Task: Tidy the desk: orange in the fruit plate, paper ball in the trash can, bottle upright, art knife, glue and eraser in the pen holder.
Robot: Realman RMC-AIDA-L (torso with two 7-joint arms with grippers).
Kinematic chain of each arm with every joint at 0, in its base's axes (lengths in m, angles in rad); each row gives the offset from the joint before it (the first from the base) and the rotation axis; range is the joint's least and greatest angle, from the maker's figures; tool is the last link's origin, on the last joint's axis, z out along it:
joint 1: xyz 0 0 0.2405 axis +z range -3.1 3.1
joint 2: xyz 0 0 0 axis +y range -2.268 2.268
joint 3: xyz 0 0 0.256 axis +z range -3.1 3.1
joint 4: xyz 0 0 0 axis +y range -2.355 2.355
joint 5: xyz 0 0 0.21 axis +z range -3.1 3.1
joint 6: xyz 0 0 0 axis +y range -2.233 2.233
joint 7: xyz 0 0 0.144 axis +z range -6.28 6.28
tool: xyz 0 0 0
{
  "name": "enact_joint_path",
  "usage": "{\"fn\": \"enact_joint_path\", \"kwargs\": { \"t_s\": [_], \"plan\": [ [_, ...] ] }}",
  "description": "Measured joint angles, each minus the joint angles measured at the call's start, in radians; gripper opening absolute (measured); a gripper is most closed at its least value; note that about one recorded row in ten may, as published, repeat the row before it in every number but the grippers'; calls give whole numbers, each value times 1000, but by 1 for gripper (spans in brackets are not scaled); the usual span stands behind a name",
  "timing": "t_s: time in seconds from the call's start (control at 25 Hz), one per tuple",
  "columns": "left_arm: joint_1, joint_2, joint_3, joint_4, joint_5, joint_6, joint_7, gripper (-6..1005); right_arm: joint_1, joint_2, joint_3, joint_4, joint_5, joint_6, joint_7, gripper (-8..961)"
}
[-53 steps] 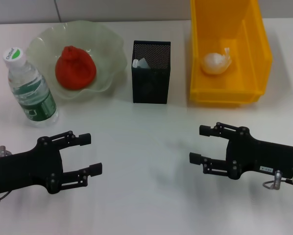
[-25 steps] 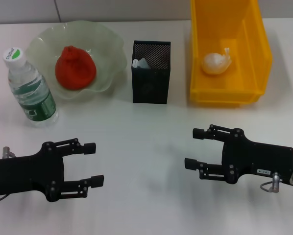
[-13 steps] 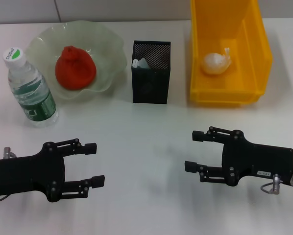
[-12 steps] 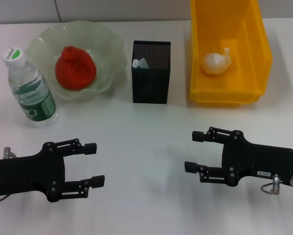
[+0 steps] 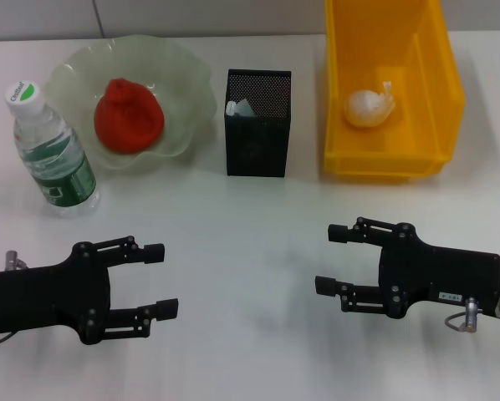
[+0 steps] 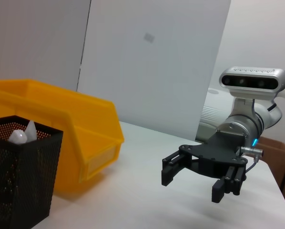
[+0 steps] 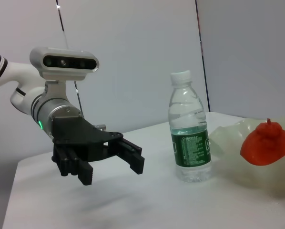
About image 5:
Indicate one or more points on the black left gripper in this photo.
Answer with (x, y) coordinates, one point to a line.
(37, 296)

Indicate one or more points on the yellow plastic bin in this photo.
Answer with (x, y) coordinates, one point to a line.
(400, 158)

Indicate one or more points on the clear bottle with green label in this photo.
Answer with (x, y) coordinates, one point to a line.
(57, 175)

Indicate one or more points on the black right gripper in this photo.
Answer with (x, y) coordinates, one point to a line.
(442, 275)

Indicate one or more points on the grey metallic pen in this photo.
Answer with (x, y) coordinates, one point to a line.
(246, 108)

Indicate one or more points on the black mesh pen holder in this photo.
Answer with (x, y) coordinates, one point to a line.
(256, 146)

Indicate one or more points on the white paper ball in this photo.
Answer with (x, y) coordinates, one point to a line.
(365, 108)

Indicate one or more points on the pale green glass fruit plate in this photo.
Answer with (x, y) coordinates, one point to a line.
(183, 83)

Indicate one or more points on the red-orange soft orange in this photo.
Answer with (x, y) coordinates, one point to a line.
(129, 121)

